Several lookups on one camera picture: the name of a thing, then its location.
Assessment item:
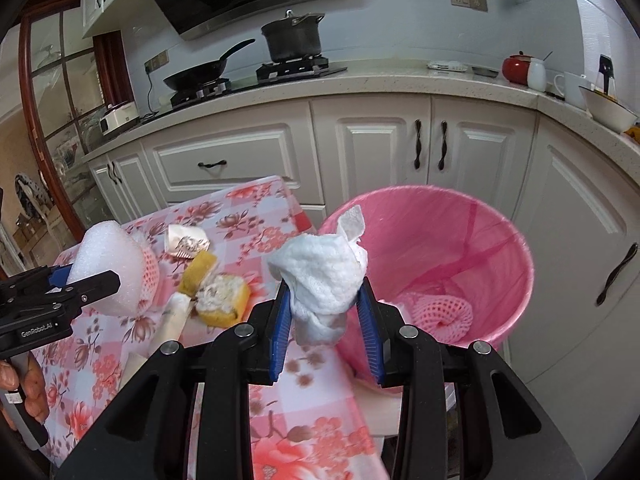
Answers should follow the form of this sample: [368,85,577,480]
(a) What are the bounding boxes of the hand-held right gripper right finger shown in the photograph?
[356,277,586,480]

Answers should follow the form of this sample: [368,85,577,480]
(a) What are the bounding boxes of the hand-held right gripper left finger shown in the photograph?
[52,280,293,480]

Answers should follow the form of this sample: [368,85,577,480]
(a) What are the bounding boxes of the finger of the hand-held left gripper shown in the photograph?
[0,264,75,294]
[30,270,122,319]

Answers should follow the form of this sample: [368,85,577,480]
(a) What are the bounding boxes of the white foam block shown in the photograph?
[66,220,143,317]

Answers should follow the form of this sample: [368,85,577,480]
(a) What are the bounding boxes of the yellow sponge pieces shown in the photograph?
[196,274,251,330]

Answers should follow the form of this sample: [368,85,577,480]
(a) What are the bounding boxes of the white tissue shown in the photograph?
[266,204,370,347]

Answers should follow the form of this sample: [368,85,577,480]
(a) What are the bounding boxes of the pink trash bin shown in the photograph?
[318,186,535,393]

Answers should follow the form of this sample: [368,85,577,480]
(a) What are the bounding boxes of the person's left hand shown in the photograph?
[0,351,51,424]

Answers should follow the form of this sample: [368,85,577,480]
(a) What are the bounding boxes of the pink foam fruit net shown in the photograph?
[400,291,474,345]
[127,232,161,318]

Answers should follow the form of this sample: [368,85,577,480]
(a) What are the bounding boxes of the beige board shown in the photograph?
[350,377,406,438]

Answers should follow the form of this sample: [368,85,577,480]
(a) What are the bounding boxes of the patterned cloth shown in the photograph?
[14,174,53,211]

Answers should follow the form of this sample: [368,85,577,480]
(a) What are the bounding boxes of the beige paper piece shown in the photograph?
[120,352,151,386]

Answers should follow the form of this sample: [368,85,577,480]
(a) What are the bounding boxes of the pink floral tablecloth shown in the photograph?
[37,175,391,480]

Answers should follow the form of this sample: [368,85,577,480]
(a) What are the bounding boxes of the white kitchen appliance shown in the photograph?
[100,101,141,136]

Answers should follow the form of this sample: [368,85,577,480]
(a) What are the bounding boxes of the white kitchen base cabinet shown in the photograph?
[85,67,640,461]

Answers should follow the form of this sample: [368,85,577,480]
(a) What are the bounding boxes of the black wok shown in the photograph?
[163,39,257,92]

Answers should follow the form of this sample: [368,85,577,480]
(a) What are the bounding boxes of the black gas stove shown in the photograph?
[169,57,349,110]

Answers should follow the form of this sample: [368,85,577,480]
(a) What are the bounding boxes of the black cooking pot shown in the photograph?
[260,9,326,62]

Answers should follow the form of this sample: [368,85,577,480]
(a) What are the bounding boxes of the red lidded pot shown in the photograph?
[502,51,532,85]

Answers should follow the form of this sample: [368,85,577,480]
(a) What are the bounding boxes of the white jar with spoon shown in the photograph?
[527,51,553,92]

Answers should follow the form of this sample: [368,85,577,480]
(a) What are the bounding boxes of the white mug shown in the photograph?
[552,72,588,110]

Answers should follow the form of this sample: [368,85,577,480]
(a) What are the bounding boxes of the white bowl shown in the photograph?
[579,85,639,133]

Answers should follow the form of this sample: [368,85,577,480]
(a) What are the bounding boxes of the wooden glass door frame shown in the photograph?
[19,0,136,241]

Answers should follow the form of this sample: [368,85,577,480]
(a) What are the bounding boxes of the black power cable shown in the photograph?
[145,67,161,121]

